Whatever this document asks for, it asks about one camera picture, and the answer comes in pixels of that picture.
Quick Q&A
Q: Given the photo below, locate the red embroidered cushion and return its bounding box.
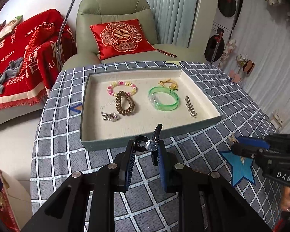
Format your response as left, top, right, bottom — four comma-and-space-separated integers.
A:
90, 19, 155, 60

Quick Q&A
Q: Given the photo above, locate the teal jewelry tray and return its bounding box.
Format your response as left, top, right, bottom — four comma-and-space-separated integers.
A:
80, 67, 223, 151

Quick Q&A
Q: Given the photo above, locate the person's right hand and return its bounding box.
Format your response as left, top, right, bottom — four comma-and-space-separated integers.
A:
280, 186, 290, 212

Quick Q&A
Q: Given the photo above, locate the green leather armchair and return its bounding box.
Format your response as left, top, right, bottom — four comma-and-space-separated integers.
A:
63, 0, 205, 70

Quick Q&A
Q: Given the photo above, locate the green translucent bangle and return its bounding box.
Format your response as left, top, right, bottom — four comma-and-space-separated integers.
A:
148, 86, 180, 112

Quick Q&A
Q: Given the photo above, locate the pink slippers rack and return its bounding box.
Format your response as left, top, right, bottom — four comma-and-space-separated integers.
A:
229, 54, 255, 84

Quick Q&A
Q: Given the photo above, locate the teal curtain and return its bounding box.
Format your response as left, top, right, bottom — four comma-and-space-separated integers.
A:
149, 0, 198, 48

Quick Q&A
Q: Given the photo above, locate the lower white washing machine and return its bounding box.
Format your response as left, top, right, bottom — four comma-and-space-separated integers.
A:
204, 23, 230, 66

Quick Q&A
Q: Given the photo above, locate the grey clothing on sofa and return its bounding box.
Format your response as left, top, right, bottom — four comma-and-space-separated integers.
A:
0, 57, 24, 94

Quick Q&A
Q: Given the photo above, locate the red mop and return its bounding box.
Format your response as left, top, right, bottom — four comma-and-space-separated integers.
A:
210, 31, 224, 64

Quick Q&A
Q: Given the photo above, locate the black hair claw clip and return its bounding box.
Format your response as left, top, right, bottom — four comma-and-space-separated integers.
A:
133, 124, 163, 166

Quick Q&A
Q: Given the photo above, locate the blue star sticker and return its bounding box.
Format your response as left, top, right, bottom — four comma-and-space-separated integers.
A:
220, 151, 255, 187

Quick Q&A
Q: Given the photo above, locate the silver hair clip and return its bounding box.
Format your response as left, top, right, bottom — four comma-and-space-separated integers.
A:
185, 95, 197, 118

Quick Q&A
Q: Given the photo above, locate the upper white washing machine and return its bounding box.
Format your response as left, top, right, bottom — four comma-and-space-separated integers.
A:
214, 0, 242, 32

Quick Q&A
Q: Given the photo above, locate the white washing machine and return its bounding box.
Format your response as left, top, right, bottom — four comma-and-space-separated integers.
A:
214, 0, 242, 32
204, 23, 230, 66

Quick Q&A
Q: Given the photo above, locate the white sheer curtain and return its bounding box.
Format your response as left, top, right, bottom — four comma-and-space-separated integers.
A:
223, 0, 290, 134

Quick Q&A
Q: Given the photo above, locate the yellow hair tie with charm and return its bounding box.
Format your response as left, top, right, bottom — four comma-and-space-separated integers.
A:
158, 78, 179, 91

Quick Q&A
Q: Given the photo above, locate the brown spiral hair tie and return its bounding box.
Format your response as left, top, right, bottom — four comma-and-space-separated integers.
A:
114, 90, 136, 116

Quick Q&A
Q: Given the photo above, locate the white printed pillow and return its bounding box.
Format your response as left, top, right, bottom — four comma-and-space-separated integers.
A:
0, 15, 23, 41

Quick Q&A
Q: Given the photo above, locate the red covered sofa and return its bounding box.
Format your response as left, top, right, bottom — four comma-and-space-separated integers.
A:
0, 9, 76, 124

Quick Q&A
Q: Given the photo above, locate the pastel beaded bracelet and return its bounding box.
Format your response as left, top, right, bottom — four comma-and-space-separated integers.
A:
107, 81, 138, 97

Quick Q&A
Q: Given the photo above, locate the yellow star sticker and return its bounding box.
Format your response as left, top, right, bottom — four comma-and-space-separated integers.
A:
165, 61, 181, 66

